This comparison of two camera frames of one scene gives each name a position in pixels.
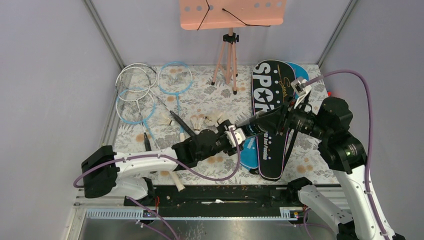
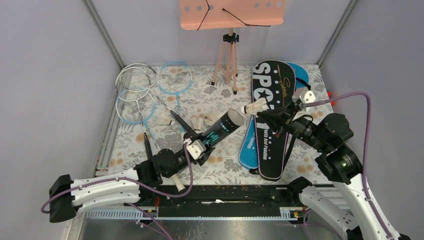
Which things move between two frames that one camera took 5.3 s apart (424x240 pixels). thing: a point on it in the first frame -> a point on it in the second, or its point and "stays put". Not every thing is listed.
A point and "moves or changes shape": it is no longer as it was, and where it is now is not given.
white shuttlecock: [196, 121] stays put
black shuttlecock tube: [254, 129] moves or changes shape
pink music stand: [224, 15] stays put
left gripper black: [221, 131] -> [203, 156]
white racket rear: [133, 83] stays put
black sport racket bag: [271, 88] stays put
